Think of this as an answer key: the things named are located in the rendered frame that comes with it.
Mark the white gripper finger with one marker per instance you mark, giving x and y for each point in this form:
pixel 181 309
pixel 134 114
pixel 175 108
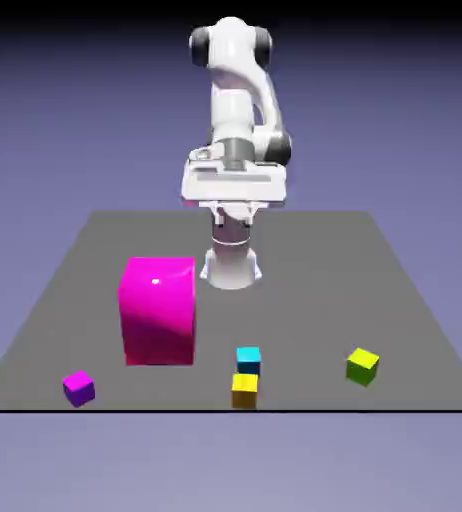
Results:
pixel 249 214
pixel 219 214

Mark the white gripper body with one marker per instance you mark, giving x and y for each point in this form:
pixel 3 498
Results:
pixel 233 188

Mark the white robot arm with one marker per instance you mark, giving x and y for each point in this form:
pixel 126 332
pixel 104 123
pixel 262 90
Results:
pixel 231 64

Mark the small cyan cube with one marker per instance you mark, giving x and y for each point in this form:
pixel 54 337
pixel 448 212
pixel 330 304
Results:
pixel 248 359

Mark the small yellow cube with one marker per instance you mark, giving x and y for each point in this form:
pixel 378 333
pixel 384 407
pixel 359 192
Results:
pixel 244 390

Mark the small lime green cube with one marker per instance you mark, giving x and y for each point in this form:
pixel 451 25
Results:
pixel 362 366

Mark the small purple cube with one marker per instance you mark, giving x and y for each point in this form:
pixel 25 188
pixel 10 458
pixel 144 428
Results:
pixel 79 388

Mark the large magenta box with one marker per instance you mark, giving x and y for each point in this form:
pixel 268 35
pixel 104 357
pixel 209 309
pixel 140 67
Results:
pixel 157 312

